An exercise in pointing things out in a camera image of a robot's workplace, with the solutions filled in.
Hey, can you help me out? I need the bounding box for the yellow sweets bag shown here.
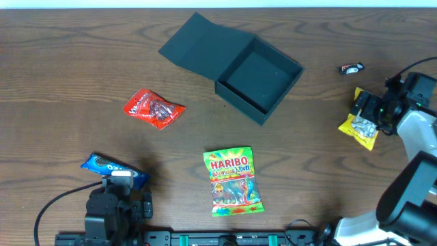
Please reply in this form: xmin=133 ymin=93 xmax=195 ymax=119
xmin=338 ymin=107 xmax=378 ymax=151

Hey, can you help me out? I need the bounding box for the black gift box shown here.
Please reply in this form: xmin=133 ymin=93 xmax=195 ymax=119
xmin=159 ymin=13 xmax=304 ymax=125

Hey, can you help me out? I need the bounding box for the green Haribo gummy bag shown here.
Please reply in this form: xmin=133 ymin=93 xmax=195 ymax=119
xmin=203 ymin=146 xmax=265 ymax=217

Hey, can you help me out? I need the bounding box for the red candy bag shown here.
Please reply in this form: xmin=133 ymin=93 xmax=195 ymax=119
xmin=122 ymin=88 xmax=186 ymax=130

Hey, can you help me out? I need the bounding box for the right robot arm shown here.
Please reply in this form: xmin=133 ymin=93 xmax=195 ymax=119
xmin=315 ymin=72 xmax=436 ymax=245

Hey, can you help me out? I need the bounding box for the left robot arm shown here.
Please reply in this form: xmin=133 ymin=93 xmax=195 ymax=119
xmin=74 ymin=169 xmax=153 ymax=246

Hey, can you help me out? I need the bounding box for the blue Oreo cookie pack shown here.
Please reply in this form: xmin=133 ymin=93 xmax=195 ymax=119
xmin=81 ymin=152 xmax=150 ymax=191

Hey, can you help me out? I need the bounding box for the black Mars mini bar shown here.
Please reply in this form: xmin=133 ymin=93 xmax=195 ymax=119
xmin=338 ymin=62 xmax=365 ymax=75

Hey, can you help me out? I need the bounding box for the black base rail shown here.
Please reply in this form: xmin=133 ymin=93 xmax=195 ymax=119
xmin=54 ymin=230 xmax=323 ymax=246

